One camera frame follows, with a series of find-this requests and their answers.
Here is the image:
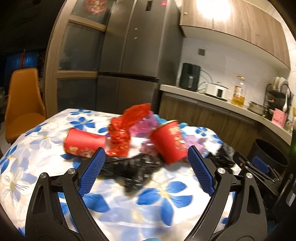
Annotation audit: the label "black plastic bag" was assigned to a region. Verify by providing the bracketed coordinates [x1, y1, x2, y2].
[99, 153, 164, 193]

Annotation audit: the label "red mesh plastic bag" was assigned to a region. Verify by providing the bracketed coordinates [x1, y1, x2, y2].
[107, 103, 151, 157]

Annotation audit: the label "blue plastic bag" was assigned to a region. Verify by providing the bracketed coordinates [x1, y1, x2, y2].
[154, 114, 188, 129]

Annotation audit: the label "purple plastic bag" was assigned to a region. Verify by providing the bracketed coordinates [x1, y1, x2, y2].
[129, 111, 209, 157]

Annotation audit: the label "black trash bin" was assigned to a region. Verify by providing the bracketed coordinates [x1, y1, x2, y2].
[247, 138, 288, 176]

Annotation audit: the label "lower wooden cabinets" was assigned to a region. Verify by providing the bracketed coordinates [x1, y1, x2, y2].
[159, 91, 290, 157]

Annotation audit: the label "wooden cabinets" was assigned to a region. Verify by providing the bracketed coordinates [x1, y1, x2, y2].
[180, 1, 290, 71]
[159, 91, 290, 157]

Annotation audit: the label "pink utensil holder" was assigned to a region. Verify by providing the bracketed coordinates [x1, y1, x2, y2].
[271, 108, 287, 128]

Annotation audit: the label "white spoon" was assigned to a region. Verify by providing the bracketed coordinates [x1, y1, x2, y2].
[282, 94, 288, 113]

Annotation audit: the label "steel bowl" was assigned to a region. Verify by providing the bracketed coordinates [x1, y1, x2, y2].
[248, 101, 266, 116]

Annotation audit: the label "black dish rack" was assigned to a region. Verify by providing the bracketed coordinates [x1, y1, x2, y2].
[263, 77, 294, 120]

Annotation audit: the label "cooking oil bottle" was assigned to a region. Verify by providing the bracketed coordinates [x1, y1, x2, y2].
[231, 76, 246, 108]

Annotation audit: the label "white rice cooker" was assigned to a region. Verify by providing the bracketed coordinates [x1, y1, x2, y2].
[205, 82, 230, 101]

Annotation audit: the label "orange chair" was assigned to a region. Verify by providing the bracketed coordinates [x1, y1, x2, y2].
[4, 68, 46, 144]

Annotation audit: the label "black air fryer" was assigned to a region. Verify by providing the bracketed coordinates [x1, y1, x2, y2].
[179, 63, 201, 91]

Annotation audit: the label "wooden upper cabinets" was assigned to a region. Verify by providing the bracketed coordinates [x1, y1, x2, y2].
[180, 1, 290, 71]

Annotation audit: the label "wooden glass sliding door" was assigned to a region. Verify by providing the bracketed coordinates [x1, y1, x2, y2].
[44, 0, 116, 117]

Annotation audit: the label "dark grey refrigerator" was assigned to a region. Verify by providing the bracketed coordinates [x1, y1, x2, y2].
[96, 1, 183, 114]

